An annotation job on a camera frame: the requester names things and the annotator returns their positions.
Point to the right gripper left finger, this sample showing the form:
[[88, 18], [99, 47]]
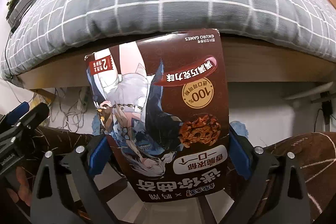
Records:
[[51, 200]]

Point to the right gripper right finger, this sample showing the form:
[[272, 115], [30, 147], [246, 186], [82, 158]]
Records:
[[275, 191]]

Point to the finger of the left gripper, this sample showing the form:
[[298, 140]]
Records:
[[14, 115], [25, 127]]

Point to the brown cookie box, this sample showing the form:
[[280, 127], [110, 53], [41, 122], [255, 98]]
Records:
[[163, 104]]

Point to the person left hand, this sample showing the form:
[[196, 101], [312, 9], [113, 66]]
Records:
[[24, 193]]

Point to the brown patterned pajama leg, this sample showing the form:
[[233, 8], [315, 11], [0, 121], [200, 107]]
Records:
[[315, 154]]

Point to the blue slipper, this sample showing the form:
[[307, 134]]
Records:
[[240, 128]]

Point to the grey checked bed sheet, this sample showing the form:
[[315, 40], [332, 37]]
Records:
[[51, 27]]

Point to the wooden bed frame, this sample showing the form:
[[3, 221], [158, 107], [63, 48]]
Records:
[[247, 60]]

